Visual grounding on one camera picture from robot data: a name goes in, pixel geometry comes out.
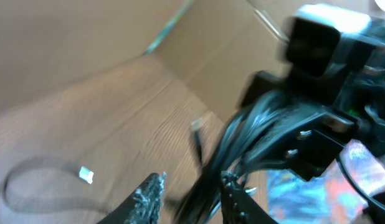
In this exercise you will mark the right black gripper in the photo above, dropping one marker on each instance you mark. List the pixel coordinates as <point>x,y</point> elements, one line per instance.
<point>307,139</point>

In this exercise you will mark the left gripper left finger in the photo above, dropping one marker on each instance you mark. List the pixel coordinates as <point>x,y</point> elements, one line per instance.
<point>143,206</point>

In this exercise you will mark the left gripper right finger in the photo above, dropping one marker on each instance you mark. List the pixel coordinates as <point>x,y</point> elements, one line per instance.
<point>237,206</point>

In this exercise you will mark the cardboard box wall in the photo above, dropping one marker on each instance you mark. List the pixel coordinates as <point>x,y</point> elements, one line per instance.
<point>213,46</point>

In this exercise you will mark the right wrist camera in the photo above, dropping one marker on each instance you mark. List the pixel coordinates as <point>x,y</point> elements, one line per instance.
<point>316,31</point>

